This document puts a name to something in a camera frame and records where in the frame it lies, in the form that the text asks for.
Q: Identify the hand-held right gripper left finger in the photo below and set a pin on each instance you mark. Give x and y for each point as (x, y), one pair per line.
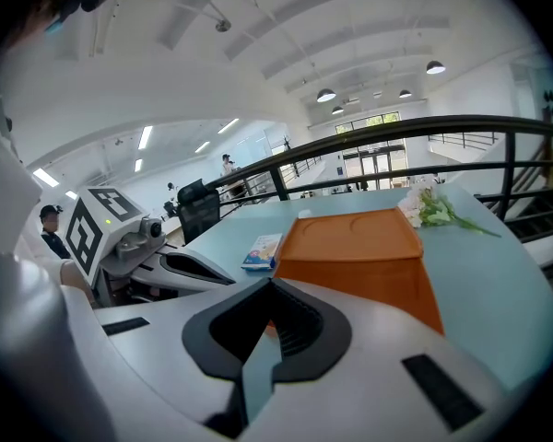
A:
(156, 334)

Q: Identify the person's left forearm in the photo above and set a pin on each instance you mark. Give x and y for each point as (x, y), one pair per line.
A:
(76, 279)

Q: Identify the black mesh office chair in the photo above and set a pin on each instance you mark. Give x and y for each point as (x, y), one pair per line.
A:
(198, 212)

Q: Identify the group of ceiling light panels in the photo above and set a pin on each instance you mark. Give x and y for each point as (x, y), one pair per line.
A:
(145, 137)

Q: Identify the person's face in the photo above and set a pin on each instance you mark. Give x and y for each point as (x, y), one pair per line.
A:
(32, 21)

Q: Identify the round ceiling fixture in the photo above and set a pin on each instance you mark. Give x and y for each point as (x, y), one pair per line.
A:
(222, 26)

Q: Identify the black staircase railing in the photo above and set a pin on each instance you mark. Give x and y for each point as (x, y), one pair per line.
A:
(465, 140)

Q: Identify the glass entrance doors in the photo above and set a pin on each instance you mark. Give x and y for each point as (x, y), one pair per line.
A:
(375, 166)

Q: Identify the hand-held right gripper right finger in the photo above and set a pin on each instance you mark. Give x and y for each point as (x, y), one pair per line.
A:
(373, 385)

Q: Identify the orange plastic box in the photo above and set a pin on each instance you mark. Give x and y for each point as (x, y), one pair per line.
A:
(350, 247)

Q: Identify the black metal railing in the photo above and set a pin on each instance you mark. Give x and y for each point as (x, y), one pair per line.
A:
(396, 131)

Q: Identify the person's white shirt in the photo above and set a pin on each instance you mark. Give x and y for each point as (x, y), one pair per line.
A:
(4, 191)

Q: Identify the black dome pendant lamp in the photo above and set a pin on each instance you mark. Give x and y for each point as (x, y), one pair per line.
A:
(337, 110)
(326, 95)
(435, 67)
(405, 94)

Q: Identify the white artificial flower bouquet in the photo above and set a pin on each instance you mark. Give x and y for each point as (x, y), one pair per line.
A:
(431, 210)

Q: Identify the small blue white carton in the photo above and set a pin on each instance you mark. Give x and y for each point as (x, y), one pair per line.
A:
(262, 252)

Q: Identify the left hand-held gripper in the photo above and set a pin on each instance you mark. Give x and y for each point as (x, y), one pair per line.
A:
(92, 233)

